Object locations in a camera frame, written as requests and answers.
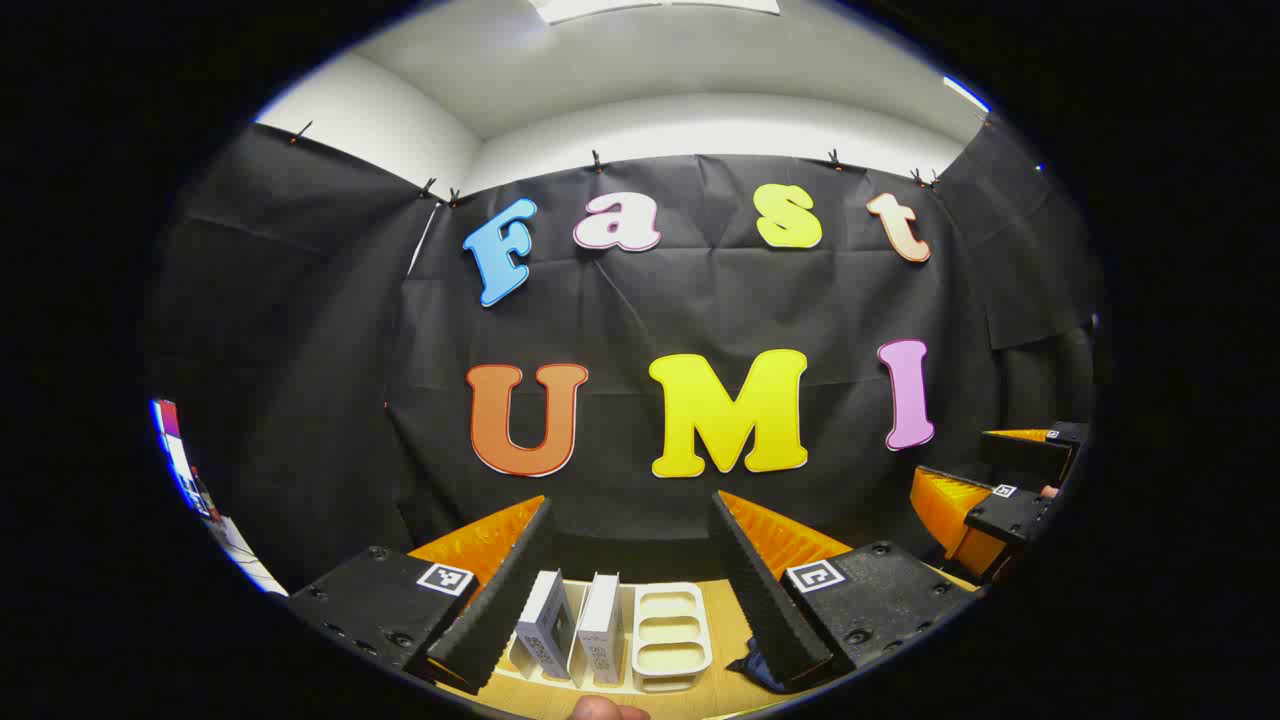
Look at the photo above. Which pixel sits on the light blue cover book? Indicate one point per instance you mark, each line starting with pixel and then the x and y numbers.
pixel 545 620

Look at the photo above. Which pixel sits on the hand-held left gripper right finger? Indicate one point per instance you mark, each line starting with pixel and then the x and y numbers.
pixel 760 590

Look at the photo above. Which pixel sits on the ceiling light panel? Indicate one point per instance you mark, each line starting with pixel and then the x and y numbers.
pixel 650 6

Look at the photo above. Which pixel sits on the white bookshelf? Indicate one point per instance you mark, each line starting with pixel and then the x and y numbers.
pixel 670 630

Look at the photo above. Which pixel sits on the dark blue black schoolbag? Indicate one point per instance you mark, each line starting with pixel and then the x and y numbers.
pixel 748 668

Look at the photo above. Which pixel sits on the white cover book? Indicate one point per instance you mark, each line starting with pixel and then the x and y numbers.
pixel 600 625

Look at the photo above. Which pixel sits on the blue lit screen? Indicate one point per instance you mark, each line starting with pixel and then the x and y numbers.
pixel 168 425

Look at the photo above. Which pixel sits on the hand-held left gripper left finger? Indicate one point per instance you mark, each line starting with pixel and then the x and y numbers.
pixel 505 590

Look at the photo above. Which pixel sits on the row of black cloth clips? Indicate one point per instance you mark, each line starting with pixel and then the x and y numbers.
pixel 597 160

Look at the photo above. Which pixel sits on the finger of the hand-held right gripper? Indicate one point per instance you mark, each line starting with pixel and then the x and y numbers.
pixel 1010 515
pixel 1035 455

